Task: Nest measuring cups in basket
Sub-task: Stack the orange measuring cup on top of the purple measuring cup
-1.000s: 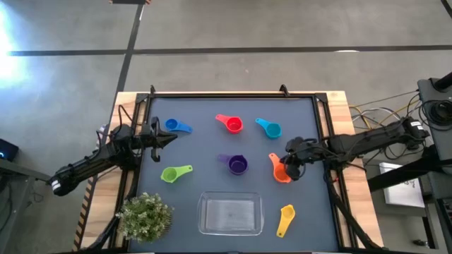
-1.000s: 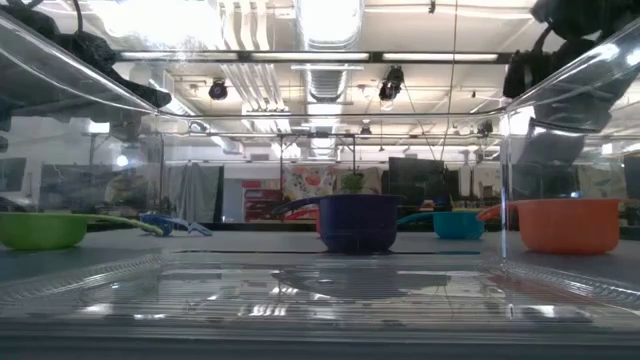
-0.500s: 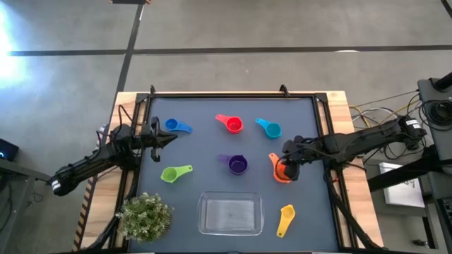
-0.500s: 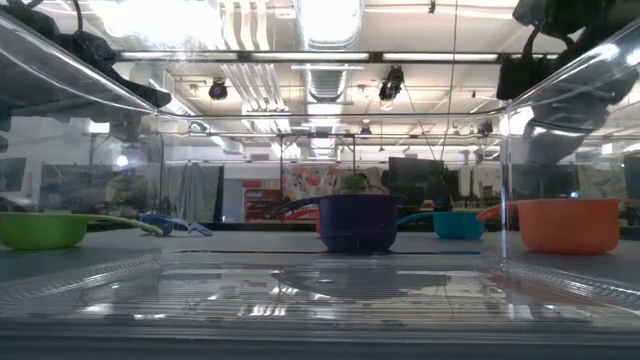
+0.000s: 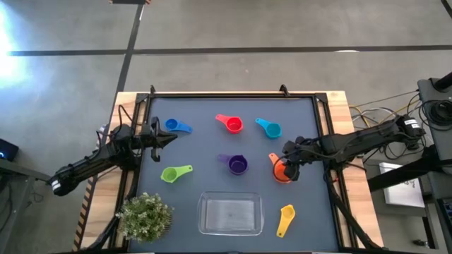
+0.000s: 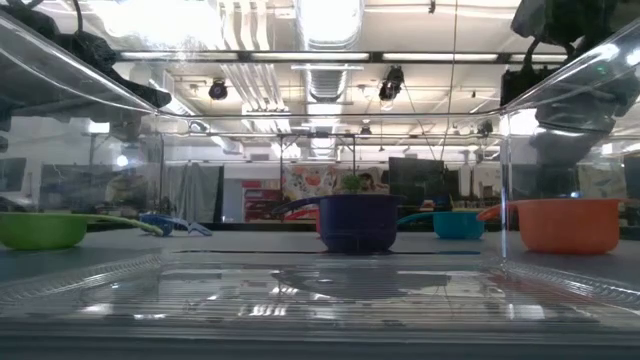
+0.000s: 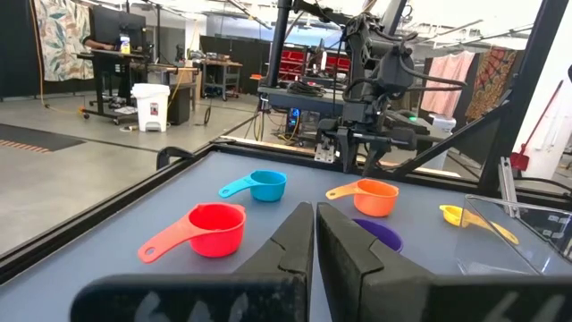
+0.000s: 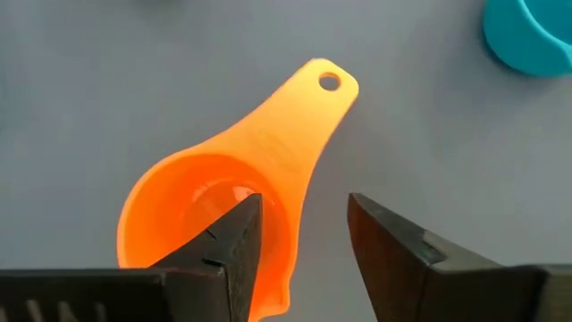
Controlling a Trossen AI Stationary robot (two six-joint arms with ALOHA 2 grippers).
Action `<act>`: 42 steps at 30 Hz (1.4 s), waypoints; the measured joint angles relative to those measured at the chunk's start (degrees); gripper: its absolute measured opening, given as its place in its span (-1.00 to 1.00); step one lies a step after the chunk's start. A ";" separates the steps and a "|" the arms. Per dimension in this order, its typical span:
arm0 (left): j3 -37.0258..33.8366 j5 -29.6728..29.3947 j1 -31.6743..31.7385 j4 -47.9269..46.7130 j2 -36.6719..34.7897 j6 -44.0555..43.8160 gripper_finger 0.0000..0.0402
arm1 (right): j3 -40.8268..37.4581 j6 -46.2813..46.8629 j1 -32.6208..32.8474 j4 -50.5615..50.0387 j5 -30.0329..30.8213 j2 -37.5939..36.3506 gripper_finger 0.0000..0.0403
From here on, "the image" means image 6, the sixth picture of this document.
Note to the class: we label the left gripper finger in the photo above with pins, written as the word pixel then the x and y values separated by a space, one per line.
pixel 145 94

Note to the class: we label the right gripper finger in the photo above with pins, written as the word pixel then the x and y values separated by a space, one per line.
pixel 517 82

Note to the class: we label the small blue measuring cup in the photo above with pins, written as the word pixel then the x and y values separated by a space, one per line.
pixel 162 223

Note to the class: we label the orange measuring cup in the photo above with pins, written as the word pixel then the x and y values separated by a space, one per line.
pixel 565 227

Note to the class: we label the teal measuring cup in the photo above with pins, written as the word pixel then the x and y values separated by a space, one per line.
pixel 457 226

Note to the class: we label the green measuring cup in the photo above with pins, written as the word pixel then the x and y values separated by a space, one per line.
pixel 40 232

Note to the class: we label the purple measuring cup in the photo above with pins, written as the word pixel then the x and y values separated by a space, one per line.
pixel 357 225

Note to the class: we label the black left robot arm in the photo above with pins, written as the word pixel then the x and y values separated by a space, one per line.
pixel 25 20

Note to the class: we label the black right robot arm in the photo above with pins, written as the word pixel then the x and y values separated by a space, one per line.
pixel 575 107

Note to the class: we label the clear plastic basket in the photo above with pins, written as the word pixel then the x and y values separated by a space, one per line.
pixel 320 300

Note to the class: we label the grey curtain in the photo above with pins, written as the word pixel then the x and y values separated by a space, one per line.
pixel 192 195

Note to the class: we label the leaf pattern poster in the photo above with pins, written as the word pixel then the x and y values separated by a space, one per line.
pixel 602 181

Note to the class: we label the black screen panel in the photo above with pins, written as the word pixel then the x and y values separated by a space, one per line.
pixel 415 177

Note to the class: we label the black monitor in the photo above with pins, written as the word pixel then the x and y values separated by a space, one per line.
pixel 12 175

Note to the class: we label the red shelf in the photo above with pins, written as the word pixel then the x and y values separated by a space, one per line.
pixel 260 200

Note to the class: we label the black overhead light bar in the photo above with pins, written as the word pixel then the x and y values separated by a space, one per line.
pixel 310 56

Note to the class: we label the floral poster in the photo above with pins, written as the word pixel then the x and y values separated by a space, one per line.
pixel 305 182

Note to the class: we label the small green background plant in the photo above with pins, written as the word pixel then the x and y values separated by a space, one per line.
pixel 353 183

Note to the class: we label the black metal stand frame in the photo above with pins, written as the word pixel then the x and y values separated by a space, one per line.
pixel 317 135

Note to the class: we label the silver ventilation duct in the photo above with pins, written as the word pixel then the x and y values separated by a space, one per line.
pixel 327 85

